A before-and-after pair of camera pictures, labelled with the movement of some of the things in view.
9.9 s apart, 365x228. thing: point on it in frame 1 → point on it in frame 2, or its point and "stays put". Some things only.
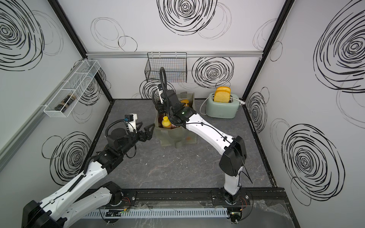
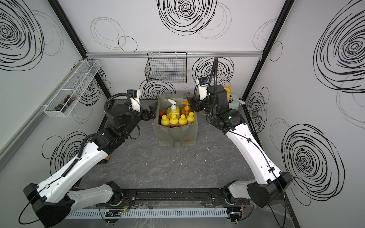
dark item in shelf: (60, 107) stays put
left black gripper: (148, 135) → (152, 112)
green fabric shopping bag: (177, 136) stays put
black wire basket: (175, 63) stays put
